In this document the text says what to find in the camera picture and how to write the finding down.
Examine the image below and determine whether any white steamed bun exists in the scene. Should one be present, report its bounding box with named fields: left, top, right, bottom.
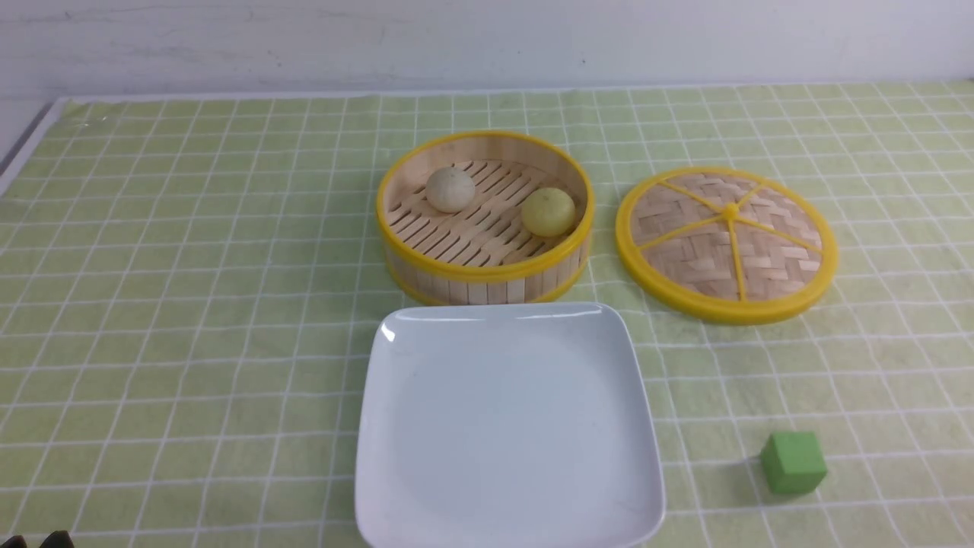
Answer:
left=425, top=166, right=476, bottom=214

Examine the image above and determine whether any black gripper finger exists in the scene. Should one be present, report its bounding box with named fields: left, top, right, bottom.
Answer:
left=0, top=535, right=27, bottom=548

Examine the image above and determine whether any yellow rimmed bamboo steamer basket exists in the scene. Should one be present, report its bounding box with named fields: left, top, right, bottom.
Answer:
left=376, top=129, right=595, bottom=305

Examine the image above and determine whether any white square plate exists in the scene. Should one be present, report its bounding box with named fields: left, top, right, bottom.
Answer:
left=355, top=302, right=667, bottom=547

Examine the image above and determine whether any yellow rimmed bamboo steamer lid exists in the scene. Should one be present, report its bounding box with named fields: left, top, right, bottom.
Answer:
left=615, top=167, right=839, bottom=325

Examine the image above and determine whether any green cube block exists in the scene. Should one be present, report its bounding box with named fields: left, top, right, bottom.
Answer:
left=759, top=431, right=828, bottom=495

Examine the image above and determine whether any yellow steamed bun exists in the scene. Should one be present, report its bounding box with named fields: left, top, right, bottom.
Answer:
left=521, top=187, right=575, bottom=238

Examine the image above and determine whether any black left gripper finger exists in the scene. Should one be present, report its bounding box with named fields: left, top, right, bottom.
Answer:
left=39, top=531, right=75, bottom=548

